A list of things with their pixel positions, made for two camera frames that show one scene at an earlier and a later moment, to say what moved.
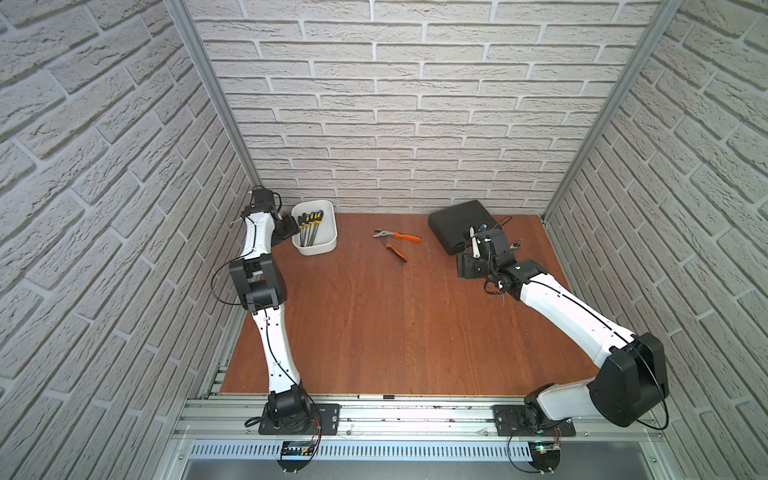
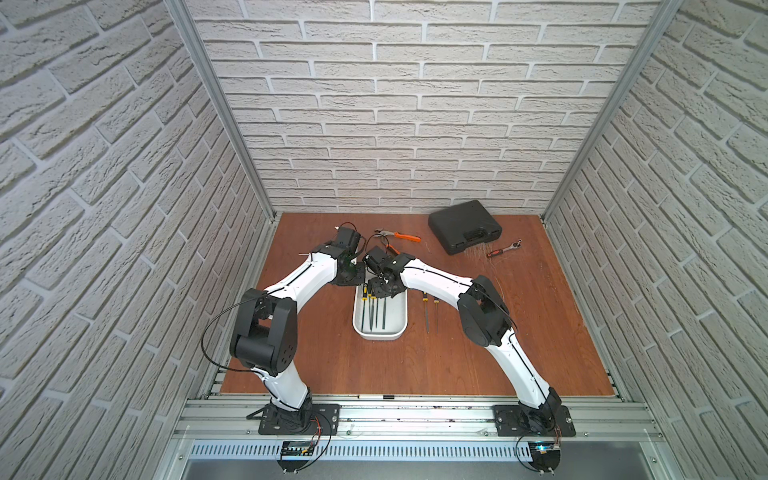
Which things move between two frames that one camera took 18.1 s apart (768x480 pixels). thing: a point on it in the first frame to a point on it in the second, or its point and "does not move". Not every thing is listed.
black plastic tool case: x=450 y=226 does not move
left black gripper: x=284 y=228 to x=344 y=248
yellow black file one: x=299 y=219 to x=364 y=299
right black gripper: x=464 y=265 to x=376 y=288
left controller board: x=295 y=455 does not move
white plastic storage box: x=327 y=235 to x=379 y=319
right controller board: x=545 y=456 does not move
